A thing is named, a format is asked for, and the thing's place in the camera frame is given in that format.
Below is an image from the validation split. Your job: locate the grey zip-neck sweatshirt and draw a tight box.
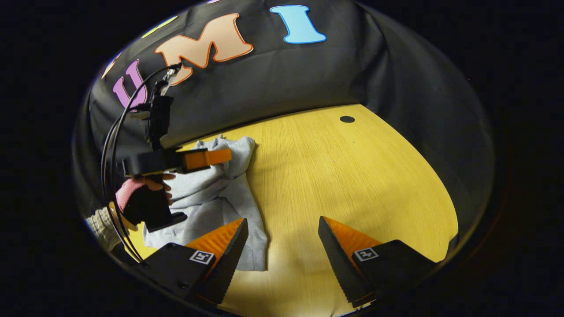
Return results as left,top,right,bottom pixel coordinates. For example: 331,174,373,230
142,134,268,272

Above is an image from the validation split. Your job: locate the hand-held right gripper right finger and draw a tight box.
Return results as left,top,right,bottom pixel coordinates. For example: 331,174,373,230
318,215,439,309

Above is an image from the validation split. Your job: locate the black backdrop cloth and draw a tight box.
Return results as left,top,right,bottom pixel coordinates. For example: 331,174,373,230
73,0,496,229

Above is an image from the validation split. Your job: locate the black cable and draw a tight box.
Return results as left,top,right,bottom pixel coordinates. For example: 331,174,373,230
108,101,146,264
100,63,183,264

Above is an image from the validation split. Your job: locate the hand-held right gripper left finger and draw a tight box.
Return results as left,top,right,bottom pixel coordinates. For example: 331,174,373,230
141,217,250,306

